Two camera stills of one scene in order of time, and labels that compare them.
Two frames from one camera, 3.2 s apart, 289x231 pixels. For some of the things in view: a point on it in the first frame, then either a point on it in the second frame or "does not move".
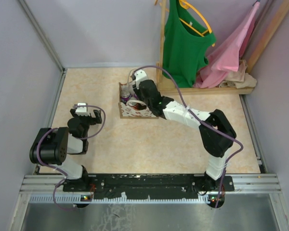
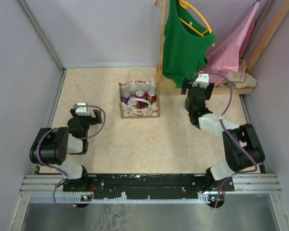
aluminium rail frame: x=252 y=184 does not move
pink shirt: x=225 y=58 does not move
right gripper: x=138 y=90 -> x=207 y=92
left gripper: x=97 y=113 does not move
